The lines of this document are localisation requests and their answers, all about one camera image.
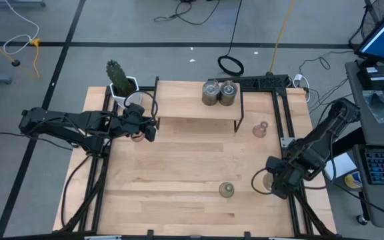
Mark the grey cart base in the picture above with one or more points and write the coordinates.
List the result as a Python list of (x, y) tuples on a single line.
[(13, 3)]

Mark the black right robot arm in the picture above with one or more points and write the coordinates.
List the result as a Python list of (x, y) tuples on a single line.
[(325, 133)]

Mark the white power adapter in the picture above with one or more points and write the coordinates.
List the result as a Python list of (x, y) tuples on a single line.
[(298, 79)]

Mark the pink ribbed glass candle holder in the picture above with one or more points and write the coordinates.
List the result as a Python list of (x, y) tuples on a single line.
[(260, 130), (138, 137)]

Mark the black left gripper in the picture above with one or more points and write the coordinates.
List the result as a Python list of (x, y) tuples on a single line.
[(130, 125)]

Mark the silver metal bracket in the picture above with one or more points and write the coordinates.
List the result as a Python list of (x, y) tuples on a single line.
[(287, 142)]

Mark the small black weight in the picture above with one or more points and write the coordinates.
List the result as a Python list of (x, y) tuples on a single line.
[(16, 62)]

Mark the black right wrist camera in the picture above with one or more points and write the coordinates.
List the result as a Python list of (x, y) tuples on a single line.
[(281, 190)]

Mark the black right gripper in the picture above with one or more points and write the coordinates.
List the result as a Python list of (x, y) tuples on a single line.
[(283, 171)]

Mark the black perforated mount plate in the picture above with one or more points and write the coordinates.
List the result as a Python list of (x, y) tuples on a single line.
[(262, 81)]

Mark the black aluminium table frame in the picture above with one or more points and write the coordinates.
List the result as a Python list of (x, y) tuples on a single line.
[(274, 100)]

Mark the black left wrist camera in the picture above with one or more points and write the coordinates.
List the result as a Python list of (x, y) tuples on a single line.
[(149, 134)]

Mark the white box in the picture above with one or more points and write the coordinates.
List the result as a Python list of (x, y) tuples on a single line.
[(340, 166)]

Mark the wooden shelf with black legs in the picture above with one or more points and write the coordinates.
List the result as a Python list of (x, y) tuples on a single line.
[(178, 100)]

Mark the green cactus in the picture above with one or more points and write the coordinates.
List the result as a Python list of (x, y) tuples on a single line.
[(118, 78)]

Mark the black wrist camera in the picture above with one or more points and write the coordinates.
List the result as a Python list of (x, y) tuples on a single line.
[(281, 190), (149, 134)]

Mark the black desk caster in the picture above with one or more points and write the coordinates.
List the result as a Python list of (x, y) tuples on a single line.
[(360, 219)]

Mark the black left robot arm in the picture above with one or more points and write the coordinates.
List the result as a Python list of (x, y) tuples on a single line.
[(72, 121)]

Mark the black mini computer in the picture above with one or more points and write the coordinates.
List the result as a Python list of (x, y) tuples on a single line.
[(377, 77)]

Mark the clear plastic bag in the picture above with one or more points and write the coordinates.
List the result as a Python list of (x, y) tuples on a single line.
[(378, 106)]

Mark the grey desk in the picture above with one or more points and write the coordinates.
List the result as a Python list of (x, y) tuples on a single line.
[(378, 133)]

